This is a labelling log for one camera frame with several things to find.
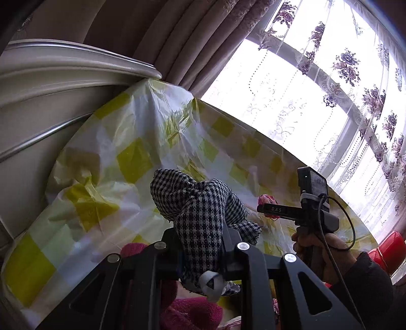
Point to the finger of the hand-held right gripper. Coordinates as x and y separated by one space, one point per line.
276 211

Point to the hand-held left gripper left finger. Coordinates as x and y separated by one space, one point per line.
173 253

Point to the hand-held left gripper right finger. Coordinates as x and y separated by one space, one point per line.
233 257

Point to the black white houndstooth cloth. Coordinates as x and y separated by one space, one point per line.
203 215

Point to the magenta knit hat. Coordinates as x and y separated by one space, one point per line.
190 314

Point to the person's right forearm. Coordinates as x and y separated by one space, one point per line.
368 292

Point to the person's right hand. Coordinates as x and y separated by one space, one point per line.
336 257

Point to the pink patterned small cloth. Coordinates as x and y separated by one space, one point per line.
266 200

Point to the red plastic thermos jug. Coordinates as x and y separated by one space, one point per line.
388 250

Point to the yellow checked plastic tablecloth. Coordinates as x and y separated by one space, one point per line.
133 158

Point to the floral lace curtain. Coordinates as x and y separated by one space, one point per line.
349 63

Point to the brown drape curtain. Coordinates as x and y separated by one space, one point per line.
174 38

